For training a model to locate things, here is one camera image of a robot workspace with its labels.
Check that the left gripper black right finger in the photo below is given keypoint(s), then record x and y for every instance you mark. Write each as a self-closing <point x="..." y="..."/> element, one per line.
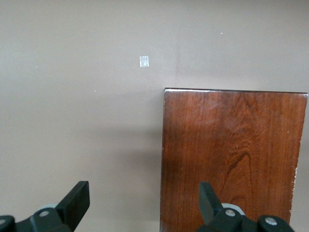
<point x="224" y="220"/>

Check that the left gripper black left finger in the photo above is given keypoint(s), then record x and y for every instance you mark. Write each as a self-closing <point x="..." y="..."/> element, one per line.
<point x="70" y="207"/>

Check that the dark brown wooden box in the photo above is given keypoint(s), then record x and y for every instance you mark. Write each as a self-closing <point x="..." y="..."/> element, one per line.
<point x="229" y="157"/>

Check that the small clear tape patch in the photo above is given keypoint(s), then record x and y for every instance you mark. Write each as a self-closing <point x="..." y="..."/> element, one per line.
<point x="144" y="61"/>

